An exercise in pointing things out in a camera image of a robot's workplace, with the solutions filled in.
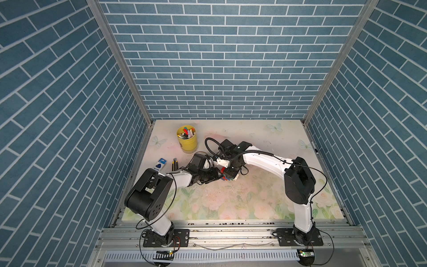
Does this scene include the yellow black utility knife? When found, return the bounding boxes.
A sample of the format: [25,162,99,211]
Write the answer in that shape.
[172,158,178,172]

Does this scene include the blue white blister pack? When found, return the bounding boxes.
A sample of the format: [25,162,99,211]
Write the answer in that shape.
[154,158,167,171]

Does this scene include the yellow pen cup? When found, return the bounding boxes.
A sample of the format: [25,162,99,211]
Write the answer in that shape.
[176,125,198,154]

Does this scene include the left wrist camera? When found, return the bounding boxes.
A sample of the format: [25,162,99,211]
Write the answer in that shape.
[196,154,211,170]

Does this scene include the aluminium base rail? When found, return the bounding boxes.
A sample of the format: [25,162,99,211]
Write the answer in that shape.
[89,221,380,267]

